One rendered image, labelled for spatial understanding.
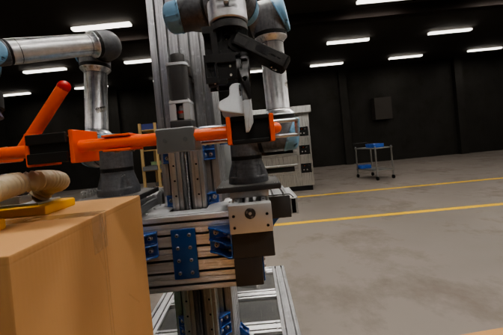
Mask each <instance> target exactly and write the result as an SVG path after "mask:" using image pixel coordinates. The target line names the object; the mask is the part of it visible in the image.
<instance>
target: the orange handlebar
mask: <svg viewBox="0 0 503 335"><path fill-rule="evenodd" d="M274 127H275V134H278V133H279V132H280V131H281V124H280V123H277V122H274ZM194 136H195V140H196V141H211V140H219V139H227V138H228V137H227V129H226V126H220V127H212V128H204V129H195V131H194ZM101 137H102V138H95V139H88V140H79V141H78V143H77V147H78V150H79V152H88V151H93V152H96V151H103V152H114V153H119V152H120V151H127V150H129V151H130V152H132V151H135V150H142V149H143V147H149V146H156V133H150V134H135V133H133V132H128V133H121V134H113V135H101ZM24 159H25V146H17V147H2V148H0V164H4V163H12V162H22V161H23V160H24Z"/></svg>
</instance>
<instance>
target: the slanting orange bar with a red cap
mask: <svg viewBox="0 0 503 335"><path fill-rule="evenodd" d="M70 90H71V85H70V83H69V82H67V81H59V82H58V83H57V85H56V86H55V88H54V90H53V91H52V93H51V94H50V96H49V98H48V99H47V101H46V102H45V103H44V105H43V107H42V108H41V110H40V111H39V113H38V114H37V116H36V117H35V119H34V121H33V122H32V124H31V125H30V126H29V128H28V130H27V132H26V134H42V133H43V131H44V130H45V128H46V127H47V125H48V124H49V122H50V120H51V119H52V117H53V116H54V114H55V112H56V111H57V110H58V108H59V107H60V105H61V103H62V102H63V101H64V99H65V97H66V96H67V94H68V93H69V92H70ZM17 146H25V145H24V137H22V140H21V141H20V142H19V144H18V145H17Z"/></svg>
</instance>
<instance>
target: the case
mask: <svg viewBox="0 0 503 335"><path fill-rule="evenodd" d="M5 226H6V227H5V228H4V229H3V230H0V335H153V323H152V315H151V307H150V293H149V285H148V277H147V262H146V254H145V246H144V232H143V224H142V216H141V201H140V196H139V195H136V196H128V197H114V198H106V199H99V200H84V201H77V202H75V205H73V206H69V207H67V208H64V209H60V210H58V211H56V212H52V213H49V214H47V215H36V216H28V217H21V218H6V219H5Z"/></svg>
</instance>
